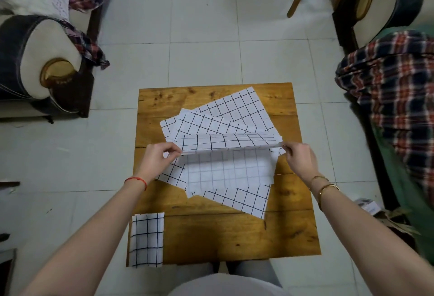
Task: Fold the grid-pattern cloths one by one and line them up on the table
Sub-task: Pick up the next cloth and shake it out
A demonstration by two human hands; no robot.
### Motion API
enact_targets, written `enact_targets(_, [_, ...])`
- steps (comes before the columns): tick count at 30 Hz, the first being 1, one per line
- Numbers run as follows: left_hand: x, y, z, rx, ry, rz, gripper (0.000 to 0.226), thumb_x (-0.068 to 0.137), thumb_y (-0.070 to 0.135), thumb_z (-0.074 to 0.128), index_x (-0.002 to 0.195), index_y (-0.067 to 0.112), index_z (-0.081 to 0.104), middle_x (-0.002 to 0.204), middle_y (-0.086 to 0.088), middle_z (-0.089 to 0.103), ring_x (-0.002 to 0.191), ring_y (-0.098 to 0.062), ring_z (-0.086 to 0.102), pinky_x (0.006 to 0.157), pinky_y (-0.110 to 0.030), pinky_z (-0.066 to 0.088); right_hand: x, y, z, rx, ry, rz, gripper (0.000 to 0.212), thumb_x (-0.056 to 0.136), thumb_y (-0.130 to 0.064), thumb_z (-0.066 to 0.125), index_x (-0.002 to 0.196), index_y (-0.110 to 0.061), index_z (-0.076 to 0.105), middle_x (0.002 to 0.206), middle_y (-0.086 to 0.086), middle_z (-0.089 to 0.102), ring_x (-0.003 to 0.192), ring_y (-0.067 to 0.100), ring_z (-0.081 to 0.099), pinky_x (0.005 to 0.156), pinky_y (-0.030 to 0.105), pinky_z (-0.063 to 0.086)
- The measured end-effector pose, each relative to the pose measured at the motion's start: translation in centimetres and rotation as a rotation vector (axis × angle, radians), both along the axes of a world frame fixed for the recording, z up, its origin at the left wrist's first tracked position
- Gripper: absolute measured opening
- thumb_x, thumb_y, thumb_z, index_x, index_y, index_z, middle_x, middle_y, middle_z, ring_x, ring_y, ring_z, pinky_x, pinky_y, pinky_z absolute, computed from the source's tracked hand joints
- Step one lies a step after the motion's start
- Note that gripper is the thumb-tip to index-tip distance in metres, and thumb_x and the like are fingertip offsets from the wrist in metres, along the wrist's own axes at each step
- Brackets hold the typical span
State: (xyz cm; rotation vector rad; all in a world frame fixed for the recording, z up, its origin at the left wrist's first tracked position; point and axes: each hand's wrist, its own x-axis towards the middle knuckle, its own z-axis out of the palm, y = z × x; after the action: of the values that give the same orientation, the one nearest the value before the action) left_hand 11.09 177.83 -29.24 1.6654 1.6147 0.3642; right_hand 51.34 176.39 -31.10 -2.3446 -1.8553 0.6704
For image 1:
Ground person's left hand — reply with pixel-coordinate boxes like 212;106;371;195
134;142;184;185

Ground person's left forearm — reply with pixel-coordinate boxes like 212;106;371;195
20;180;146;296

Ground green cloth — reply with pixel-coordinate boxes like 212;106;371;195
371;24;434;266

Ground thin gold chain bracelet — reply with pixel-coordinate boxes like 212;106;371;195
308;175;330;191

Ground long cream and denim sofa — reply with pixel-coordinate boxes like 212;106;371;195
332;0;434;266

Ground dark red refrigerator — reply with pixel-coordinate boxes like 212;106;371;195
0;248;17;296

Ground cream and denim armchair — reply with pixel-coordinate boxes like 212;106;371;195
0;0;118;125

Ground beige perforated strap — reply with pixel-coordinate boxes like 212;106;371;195
374;209;421;239

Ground person's denim trousers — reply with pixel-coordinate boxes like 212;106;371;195
176;260;282;288

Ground small white orange box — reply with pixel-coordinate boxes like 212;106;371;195
354;198;380;215

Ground gold bangle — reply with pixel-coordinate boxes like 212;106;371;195
318;183;340;210

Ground person's right forearm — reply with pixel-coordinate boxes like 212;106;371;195
310;178;434;296

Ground person's white shirt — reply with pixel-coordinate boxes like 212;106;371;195
168;273;289;296

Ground red plaid blanket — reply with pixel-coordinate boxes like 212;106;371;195
335;30;434;205

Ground person's right hand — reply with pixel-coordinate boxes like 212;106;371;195
282;141;321;188

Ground pile of grid cloths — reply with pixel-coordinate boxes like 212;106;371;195
155;87;287;220

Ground red string bracelet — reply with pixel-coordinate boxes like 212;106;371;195
124;177;148;192

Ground wooden table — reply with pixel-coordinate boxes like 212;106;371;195
126;82;322;267

